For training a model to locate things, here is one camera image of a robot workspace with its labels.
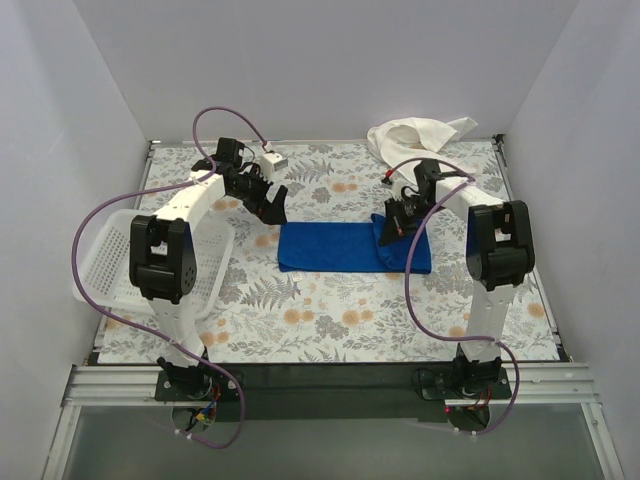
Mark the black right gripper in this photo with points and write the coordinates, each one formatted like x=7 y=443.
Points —
x=397 y=216

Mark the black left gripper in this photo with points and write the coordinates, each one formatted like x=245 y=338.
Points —
x=263 y=198

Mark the blue microfiber towel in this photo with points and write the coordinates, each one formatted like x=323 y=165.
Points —
x=338 y=248

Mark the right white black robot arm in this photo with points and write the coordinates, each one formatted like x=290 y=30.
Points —
x=499 y=255

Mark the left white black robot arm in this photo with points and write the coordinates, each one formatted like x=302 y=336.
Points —
x=163 y=261

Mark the floral patterned table mat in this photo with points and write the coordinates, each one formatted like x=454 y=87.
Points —
x=264 y=315

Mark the white crumpled towel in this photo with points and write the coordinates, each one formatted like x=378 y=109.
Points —
x=407 y=138

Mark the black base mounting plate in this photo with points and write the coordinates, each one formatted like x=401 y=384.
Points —
x=305 y=391

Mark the white perforated plastic basket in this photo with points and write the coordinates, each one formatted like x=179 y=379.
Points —
x=104 y=272

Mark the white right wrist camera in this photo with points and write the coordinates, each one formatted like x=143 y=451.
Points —
x=397 y=185

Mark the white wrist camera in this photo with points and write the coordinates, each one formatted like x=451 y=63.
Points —
x=397 y=185
x=272 y=164

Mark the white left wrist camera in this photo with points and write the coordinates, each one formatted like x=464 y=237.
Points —
x=272 y=164

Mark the aluminium frame rail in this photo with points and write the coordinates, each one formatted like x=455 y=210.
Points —
x=329 y=421

